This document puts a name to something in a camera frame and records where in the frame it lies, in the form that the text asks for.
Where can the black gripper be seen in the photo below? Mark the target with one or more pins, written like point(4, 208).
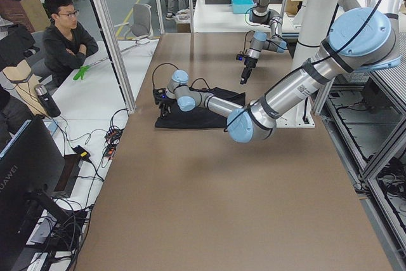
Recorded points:
point(165, 103)
point(248, 62)

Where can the black printed t-shirt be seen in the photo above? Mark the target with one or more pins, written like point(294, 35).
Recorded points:
point(200, 118)

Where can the red black USB hub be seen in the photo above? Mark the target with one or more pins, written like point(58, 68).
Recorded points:
point(112, 139)

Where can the blue plastic bin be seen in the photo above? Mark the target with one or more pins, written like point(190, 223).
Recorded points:
point(240, 7)

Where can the white office chair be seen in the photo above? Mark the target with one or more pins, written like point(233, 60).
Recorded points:
point(141, 27)

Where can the black power adapter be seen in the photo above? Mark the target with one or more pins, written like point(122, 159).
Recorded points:
point(84, 154)

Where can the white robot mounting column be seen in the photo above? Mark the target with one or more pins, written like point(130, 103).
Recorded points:
point(314, 45)

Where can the black thermos bottle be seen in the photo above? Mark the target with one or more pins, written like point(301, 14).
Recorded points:
point(47, 101)

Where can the seated man in black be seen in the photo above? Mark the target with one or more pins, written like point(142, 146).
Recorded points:
point(66, 42)

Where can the black Huawei monitor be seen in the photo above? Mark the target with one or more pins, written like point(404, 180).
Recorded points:
point(30, 170)

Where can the brown cardboard bin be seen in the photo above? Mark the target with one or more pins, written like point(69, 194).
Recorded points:
point(29, 13)

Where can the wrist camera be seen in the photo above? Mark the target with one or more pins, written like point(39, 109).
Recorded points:
point(240, 57)
point(159, 95)

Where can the aluminium frame post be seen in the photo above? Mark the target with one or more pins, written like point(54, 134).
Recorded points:
point(106, 28)

